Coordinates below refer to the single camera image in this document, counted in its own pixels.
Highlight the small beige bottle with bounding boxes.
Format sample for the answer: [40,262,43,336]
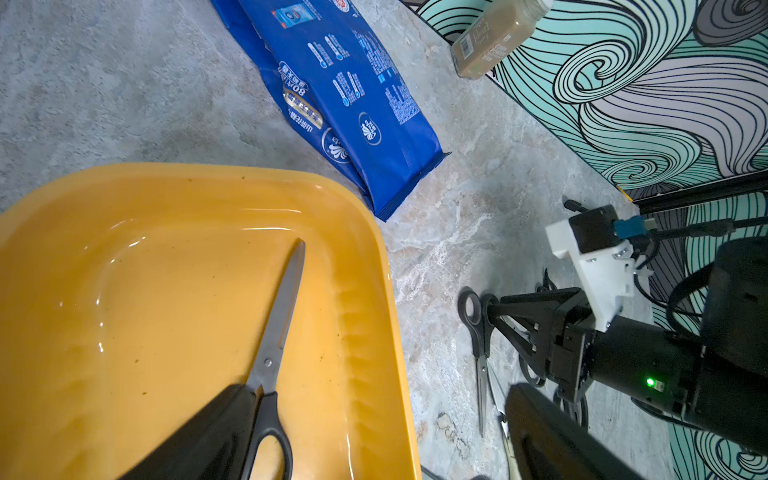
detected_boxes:
[451,0,554,80]

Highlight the yellow storage box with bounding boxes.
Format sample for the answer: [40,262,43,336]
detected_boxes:
[1,163,420,479]

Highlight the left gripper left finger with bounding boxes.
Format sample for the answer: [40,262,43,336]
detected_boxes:
[123,385,256,479]

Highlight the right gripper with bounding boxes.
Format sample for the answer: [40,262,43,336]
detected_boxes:
[482,288,595,404]

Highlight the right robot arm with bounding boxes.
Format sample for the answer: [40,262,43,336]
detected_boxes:
[475,237,767,454]

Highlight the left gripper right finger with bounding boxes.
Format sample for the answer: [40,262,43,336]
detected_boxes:
[505,383,639,480]

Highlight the black scissors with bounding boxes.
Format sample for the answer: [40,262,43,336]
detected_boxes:
[241,240,306,479]
[457,287,494,437]

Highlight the blue snack packet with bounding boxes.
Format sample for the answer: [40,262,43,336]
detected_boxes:
[213,0,447,221]

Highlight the cream kitchen shears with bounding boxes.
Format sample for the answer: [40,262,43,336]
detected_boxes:
[496,413,521,480]

